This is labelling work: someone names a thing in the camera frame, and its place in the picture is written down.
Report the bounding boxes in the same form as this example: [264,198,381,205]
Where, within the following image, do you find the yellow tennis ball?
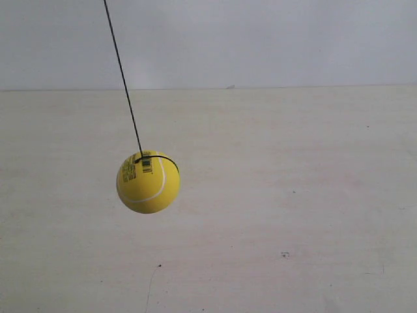
[116,150,180,215]

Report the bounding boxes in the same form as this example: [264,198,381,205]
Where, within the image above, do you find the thin black string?
[103,0,180,173]

